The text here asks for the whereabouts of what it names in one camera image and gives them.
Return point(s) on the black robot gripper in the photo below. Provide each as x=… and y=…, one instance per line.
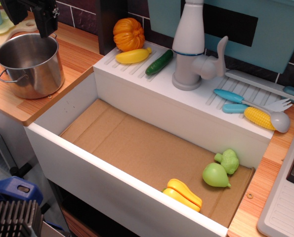
x=45, y=11

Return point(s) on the stainless steel pot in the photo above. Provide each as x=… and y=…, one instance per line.
x=31, y=66

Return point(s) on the grey ribbed heat sink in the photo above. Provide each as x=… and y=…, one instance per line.
x=20, y=219

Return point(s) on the white toy sink basin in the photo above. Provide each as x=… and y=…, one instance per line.
x=194, y=116

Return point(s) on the wooden cutting board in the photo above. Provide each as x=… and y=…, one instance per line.
x=24, y=26

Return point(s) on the orange toy pumpkin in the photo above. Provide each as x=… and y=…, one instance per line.
x=128, y=34

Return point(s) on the yellow toy banana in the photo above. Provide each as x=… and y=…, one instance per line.
x=133, y=56

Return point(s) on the green toy cucumber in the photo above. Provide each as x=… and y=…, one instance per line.
x=160, y=63

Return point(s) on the white grey toy faucet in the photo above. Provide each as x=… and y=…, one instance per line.
x=192, y=65

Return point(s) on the blue clamp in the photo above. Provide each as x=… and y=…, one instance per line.
x=15, y=188

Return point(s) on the brown cardboard sheet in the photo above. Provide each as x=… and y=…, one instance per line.
x=155, y=156

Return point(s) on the yellow toy bell pepper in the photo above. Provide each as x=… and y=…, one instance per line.
x=179, y=191

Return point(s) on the teal toy microwave panel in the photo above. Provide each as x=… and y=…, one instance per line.
x=260, y=32

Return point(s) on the green toy pear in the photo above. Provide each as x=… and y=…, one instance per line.
x=215, y=175

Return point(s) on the green toy broccoli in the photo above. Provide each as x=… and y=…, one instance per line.
x=228, y=159

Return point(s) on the yellow toy corn cob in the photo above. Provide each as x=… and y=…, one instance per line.
x=259, y=117

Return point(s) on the grey toy stove top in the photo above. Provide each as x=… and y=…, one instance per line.
x=277, y=217

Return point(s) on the blue handled toy fork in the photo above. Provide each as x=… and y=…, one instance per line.
x=277, y=106

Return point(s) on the blue handled toy spoon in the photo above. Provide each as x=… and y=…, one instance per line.
x=279, y=120

